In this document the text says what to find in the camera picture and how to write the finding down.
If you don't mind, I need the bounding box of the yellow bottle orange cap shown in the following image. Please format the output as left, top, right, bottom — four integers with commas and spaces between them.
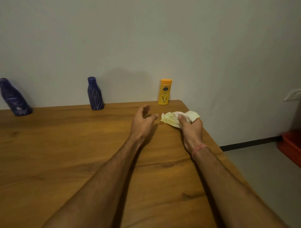
158, 79, 172, 106

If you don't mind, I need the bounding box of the white wet wipe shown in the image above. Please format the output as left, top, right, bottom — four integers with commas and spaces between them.
161, 111, 200, 129

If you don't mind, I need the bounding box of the pink thread wristband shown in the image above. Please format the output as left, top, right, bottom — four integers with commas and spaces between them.
192, 143, 209, 160

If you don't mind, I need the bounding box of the wooden table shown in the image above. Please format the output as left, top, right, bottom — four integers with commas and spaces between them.
0, 100, 288, 228

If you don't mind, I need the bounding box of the person's left hand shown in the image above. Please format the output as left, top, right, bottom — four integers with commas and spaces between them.
128, 104, 159, 144

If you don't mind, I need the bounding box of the dark blue striped bottle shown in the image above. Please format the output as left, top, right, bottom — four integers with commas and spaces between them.
87, 76, 104, 111

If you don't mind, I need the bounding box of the red plastic bin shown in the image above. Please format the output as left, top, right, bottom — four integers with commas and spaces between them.
277, 131, 301, 168

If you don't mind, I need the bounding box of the person's left forearm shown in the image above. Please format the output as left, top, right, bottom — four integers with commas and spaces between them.
42, 137, 145, 228

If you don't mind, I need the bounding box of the person's right hand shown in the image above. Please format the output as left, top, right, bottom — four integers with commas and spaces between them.
177, 114, 207, 154

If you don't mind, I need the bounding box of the black baseboard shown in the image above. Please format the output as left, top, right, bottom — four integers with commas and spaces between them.
220, 136, 283, 152

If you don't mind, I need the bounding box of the dark blue bottle white print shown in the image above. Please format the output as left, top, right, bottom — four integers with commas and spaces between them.
0, 78, 33, 117

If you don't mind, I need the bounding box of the person's right forearm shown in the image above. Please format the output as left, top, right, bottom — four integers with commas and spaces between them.
194, 147, 288, 228

